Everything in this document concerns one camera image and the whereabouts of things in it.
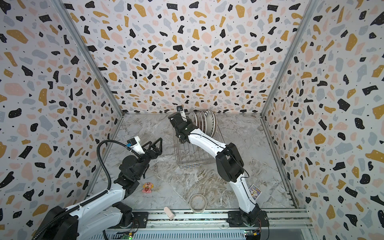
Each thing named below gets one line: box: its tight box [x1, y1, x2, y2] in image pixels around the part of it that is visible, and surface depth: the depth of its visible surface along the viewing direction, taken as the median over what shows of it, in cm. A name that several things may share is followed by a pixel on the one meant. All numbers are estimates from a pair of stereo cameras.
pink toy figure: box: [142, 182, 155, 194], surface depth 83 cm
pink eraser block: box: [163, 206, 175, 221], surface depth 76 cm
